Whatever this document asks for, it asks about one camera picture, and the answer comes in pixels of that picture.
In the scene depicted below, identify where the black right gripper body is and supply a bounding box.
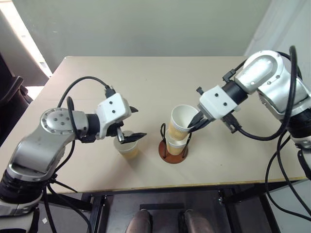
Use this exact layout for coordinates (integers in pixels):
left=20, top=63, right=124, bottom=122
left=197, top=103, right=217, bottom=122

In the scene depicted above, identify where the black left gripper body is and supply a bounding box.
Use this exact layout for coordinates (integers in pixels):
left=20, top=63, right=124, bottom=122
left=106, top=120, right=127, bottom=145

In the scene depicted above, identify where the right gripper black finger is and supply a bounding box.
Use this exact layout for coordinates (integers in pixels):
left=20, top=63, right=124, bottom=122
left=189, top=116, right=211, bottom=133
left=188, top=112, right=206, bottom=128

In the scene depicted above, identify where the white and tan paper cup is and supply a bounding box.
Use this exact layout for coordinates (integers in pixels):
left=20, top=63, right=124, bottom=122
left=166, top=135, right=188, bottom=156
left=113, top=130, right=140, bottom=160
left=168, top=104, right=200, bottom=141

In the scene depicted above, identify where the dark rounded shape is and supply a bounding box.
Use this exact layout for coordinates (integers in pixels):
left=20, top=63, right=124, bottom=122
left=125, top=209, right=154, bottom=233
left=183, top=209, right=215, bottom=233

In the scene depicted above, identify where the black chair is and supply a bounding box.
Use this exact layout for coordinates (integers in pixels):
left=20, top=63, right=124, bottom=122
left=0, top=52, right=34, bottom=148

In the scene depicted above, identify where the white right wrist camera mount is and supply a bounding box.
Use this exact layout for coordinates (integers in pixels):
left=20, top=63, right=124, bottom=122
left=198, top=85, right=242, bottom=121

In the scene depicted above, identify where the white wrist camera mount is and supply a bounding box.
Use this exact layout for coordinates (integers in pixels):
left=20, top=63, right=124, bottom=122
left=198, top=85, right=242, bottom=121
left=94, top=93, right=133, bottom=140

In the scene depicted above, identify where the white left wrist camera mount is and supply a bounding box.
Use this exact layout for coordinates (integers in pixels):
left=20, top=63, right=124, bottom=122
left=94, top=93, right=133, bottom=140

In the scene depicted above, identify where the black wire cup holder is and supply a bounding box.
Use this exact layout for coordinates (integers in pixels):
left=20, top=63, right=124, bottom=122
left=158, top=123, right=193, bottom=165

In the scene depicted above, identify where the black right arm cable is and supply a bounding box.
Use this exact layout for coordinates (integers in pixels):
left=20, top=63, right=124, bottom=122
left=222, top=45, right=311, bottom=228

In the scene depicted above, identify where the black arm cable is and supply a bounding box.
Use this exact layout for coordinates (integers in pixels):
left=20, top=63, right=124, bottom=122
left=43, top=76, right=116, bottom=233
left=222, top=45, right=311, bottom=228

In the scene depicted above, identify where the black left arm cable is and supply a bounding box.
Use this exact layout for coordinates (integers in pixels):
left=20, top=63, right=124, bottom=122
left=43, top=76, right=116, bottom=233

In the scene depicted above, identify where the black table frame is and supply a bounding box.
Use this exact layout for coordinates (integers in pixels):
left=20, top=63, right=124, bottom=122
left=40, top=179, right=311, bottom=233

